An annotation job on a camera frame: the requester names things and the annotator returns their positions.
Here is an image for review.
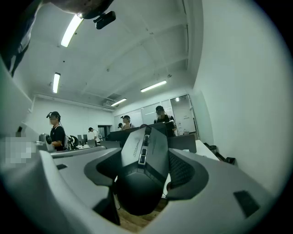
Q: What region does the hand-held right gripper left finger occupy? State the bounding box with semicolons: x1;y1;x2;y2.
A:
0;138;138;234

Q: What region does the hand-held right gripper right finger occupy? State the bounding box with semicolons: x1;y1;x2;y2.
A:
141;148;277;234

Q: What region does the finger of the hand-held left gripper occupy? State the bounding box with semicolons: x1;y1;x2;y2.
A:
49;146;107;159

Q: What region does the black angular mouse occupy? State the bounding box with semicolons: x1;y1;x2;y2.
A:
114;125;170;217

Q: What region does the black office chair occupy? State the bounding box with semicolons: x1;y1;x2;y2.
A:
68;134;80;150

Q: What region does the grey device with round lens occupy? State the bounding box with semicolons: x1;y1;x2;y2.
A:
38;133;56;152

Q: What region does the black curved monitor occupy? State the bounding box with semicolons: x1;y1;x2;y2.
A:
105;122;176;149

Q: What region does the dark grey flat monitor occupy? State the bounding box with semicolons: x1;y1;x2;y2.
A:
168;134;197;154

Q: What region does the ceiling tube light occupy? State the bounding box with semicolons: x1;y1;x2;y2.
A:
110;98;127;107
60;13;84;48
140;80;168;93
52;72;61;94

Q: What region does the ceiling air vent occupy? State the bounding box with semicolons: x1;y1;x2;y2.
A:
103;93;122;107

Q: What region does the glass door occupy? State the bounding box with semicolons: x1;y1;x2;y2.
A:
169;94;197;136

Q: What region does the person's dark clothing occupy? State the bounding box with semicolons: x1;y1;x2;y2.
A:
0;0;43;77

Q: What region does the person's face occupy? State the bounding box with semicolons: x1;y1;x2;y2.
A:
43;0;115;19

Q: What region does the black curved cable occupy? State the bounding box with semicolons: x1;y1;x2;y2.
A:
139;123;152;136

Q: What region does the black head-worn camera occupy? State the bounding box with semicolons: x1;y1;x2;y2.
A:
92;11;117;30

